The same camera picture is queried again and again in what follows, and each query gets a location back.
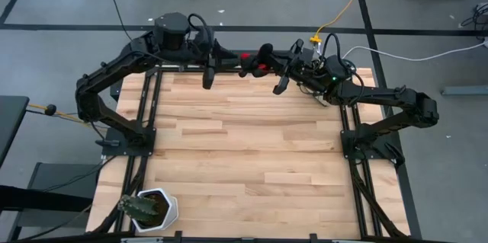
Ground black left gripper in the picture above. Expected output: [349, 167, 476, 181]
[188, 31, 245, 90]

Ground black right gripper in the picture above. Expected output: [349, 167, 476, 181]
[266, 39, 325, 95]

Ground white hexagonal plant pot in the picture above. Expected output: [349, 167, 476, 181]
[131, 187, 179, 233]

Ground green cactus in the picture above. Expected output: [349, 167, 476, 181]
[117, 193, 159, 225]

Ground grey desk leg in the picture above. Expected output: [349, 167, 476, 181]
[440, 85, 488, 97]

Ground black side desk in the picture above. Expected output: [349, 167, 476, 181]
[0, 95, 31, 168]

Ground white cable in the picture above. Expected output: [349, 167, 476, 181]
[342, 40, 488, 62]

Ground yellow cable with black knob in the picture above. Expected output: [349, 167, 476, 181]
[26, 102, 115, 129]

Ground black aluminium table frame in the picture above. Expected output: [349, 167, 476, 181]
[85, 63, 424, 243]

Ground black cable coil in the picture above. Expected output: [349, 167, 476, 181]
[460, 2, 488, 40]

